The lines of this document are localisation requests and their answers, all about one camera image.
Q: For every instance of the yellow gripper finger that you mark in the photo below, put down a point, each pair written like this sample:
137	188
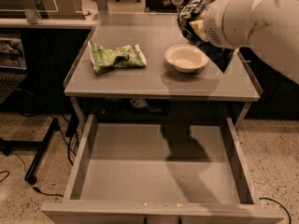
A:
198	28

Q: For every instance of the blue kettle chip bag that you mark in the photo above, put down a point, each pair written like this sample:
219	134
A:
195	10

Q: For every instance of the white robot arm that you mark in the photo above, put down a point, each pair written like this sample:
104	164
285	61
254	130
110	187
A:
270	28

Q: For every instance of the grey cabinet counter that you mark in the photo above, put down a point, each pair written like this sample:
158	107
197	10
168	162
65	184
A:
155	33

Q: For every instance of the green chip bag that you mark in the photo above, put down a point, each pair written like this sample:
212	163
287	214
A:
128	56

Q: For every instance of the grey open drawer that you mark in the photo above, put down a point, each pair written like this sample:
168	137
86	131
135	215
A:
128	173

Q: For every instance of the white bowl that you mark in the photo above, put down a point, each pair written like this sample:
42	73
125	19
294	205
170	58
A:
186	58

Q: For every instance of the laptop computer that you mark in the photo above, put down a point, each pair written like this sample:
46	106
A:
13	68

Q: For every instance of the black stand leg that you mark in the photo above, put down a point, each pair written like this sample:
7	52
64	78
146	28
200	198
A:
30	176

